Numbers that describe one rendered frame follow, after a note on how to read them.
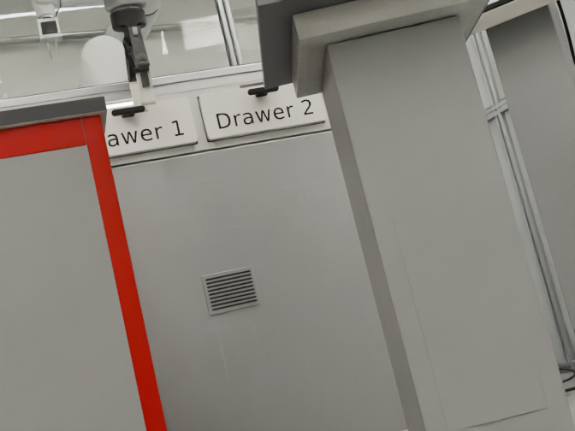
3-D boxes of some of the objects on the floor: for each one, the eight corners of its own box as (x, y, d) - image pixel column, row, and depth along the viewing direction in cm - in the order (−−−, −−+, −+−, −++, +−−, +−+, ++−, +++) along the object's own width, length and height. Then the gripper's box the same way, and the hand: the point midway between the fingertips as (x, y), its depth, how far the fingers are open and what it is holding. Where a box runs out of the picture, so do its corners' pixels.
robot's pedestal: (653, 512, 110) (492, -35, 122) (425, 569, 109) (285, 12, 121) (576, 479, 140) (452, 42, 151) (395, 524, 138) (285, 80, 150)
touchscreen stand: (737, 413, 162) (581, -81, 178) (507, 449, 183) (386, 5, 199) (746, 375, 205) (620, -19, 221) (560, 408, 226) (457, 47, 242)
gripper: (151, -6, 176) (170, 97, 177) (137, 20, 200) (155, 112, 201) (114, -2, 174) (133, 103, 175) (104, 25, 198) (122, 117, 199)
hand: (144, 103), depth 188 cm, fingers open, 13 cm apart
